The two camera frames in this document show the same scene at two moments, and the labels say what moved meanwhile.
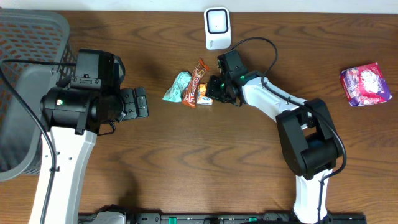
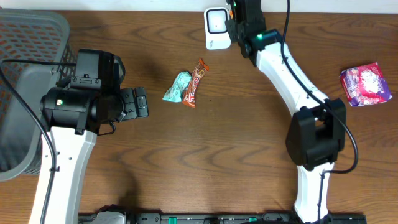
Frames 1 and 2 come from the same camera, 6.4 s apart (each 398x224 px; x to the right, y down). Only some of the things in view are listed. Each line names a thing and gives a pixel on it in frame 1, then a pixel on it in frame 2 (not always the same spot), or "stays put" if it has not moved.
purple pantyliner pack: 364,85 stays put
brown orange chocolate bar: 190,96 stays put
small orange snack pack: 203,99 → 231,14
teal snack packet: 175,92 stays put
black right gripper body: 218,90 → 234,29
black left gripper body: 133,102 stays put
